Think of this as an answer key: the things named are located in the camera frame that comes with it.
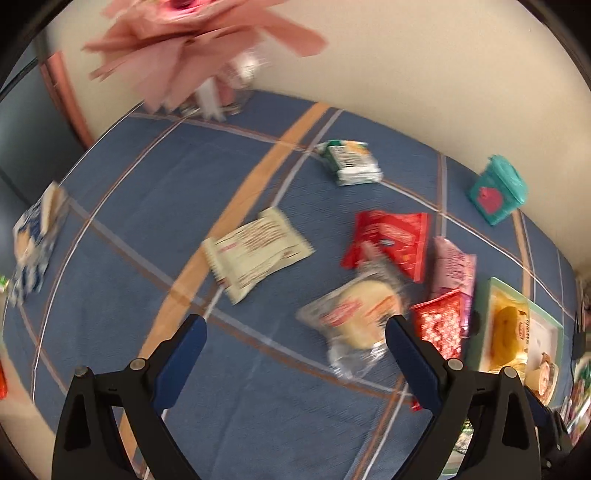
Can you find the teal cardboard tray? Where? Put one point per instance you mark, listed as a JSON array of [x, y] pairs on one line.
[[549, 332]]

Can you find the black power adapter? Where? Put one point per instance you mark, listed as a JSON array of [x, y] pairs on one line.
[[578, 344]]

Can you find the pink snack packet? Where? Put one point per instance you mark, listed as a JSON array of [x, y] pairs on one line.
[[455, 267]]

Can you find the green and white packet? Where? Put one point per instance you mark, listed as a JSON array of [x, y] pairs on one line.
[[351, 161]]

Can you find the cream orange print packet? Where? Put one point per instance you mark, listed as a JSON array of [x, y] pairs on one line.
[[258, 251]]

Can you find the jelly cup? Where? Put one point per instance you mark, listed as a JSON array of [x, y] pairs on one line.
[[545, 376]]

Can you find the red honeycomb foil packet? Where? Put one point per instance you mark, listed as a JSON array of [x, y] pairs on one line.
[[438, 323]]

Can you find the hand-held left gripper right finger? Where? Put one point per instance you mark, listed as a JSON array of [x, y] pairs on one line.
[[415, 369]]

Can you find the pink wooden rail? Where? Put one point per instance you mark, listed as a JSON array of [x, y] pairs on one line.
[[69, 101]]

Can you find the red flower print packet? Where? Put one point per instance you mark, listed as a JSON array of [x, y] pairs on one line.
[[397, 230]]

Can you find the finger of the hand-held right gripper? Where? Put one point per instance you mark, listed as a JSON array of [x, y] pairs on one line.
[[539, 410]]

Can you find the pile of assorted snack packets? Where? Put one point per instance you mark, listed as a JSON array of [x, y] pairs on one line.
[[582, 392]]

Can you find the clear bread packet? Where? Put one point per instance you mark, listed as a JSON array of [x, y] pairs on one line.
[[360, 314]]

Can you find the clear glass vase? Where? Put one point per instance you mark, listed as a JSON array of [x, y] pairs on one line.
[[240, 78]]

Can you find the pink paper flower bouquet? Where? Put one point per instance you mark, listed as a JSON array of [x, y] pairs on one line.
[[184, 46]]

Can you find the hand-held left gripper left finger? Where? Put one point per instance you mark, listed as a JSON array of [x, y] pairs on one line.
[[180, 364]]

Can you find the blue plaid bedsheet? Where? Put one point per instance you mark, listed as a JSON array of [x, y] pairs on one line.
[[138, 207]]

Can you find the blue and white packet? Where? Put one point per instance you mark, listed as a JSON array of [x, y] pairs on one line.
[[32, 240]]

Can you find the yellow cake packet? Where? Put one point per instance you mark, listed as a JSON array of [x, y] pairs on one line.
[[505, 332]]

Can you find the teal toy box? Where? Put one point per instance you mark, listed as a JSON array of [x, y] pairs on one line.
[[496, 194]]

